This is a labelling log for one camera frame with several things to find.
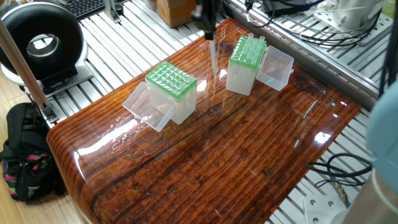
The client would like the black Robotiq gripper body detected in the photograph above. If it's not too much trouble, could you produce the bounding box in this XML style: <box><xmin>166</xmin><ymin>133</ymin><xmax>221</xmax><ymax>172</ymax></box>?
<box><xmin>192</xmin><ymin>0</ymin><xmax>222</xmax><ymax>27</ymax></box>

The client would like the clear pipette box green rack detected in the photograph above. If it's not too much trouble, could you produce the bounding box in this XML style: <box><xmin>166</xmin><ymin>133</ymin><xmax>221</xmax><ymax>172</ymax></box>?
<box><xmin>123</xmin><ymin>61</ymin><xmax>198</xmax><ymax>133</ymax></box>
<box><xmin>225</xmin><ymin>34</ymin><xmax>296</xmax><ymax>96</ymax></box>

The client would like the cardboard box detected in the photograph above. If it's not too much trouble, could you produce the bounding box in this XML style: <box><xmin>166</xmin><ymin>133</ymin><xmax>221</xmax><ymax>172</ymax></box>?
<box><xmin>155</xmin><ymin>0</ymin><xmax>200</xmax><ymax>29</ymax></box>

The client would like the black keyboard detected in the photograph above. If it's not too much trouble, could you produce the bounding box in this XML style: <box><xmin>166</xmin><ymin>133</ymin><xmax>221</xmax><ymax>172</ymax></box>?
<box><xmin>62</xmin><ymin>0</ymin><xmax>106</xmax><ymax>18</ymax></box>

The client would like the brown wooden pole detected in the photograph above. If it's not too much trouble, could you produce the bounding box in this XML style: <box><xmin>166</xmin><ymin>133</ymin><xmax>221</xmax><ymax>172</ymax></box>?
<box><xmin>0</xmin><ymin>22</ymin><xmax>57</xmax><ymax>122</ymax></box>

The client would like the black backpack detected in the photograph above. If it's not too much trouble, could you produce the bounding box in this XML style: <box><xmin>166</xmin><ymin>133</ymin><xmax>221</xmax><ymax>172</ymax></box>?
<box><xmin>0</xmin><ymin>103</ymin><xmax>66</xmax><ymax>203</ymax></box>

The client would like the silver metal bracket post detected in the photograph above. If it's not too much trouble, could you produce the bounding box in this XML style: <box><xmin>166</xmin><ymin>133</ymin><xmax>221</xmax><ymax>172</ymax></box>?
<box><xmin>104</xmin><ymin>0</ymin><xmax>125</xmax><ymax>24</ymax></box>

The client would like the black gripper cable bundle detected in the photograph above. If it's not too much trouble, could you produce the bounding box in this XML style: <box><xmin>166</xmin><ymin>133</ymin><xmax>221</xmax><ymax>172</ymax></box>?
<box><xmin>378</xmin><ymin>0</ymin><xmax>398</xmax><ymax>94</ymax></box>

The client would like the black round ring device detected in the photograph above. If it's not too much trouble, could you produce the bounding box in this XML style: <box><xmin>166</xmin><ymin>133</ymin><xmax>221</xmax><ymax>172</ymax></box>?
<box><xmin>0</xmin><ymin>3</ymin><xmax>88</xmax><ymax>94</ymax></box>

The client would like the black loose cable with plug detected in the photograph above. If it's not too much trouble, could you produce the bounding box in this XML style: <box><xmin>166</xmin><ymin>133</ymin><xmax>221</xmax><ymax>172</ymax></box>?
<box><xmin>308</xmin><ymin>152</ymin><xmax>374</xmax><ymax>203</ymax></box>

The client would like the white perforated base plate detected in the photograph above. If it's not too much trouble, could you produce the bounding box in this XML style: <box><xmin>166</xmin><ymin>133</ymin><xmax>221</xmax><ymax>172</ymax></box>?
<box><xmin>303</xmin><ymin>194</ymin><xmax>352</xmax><ymax>224</ymax></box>

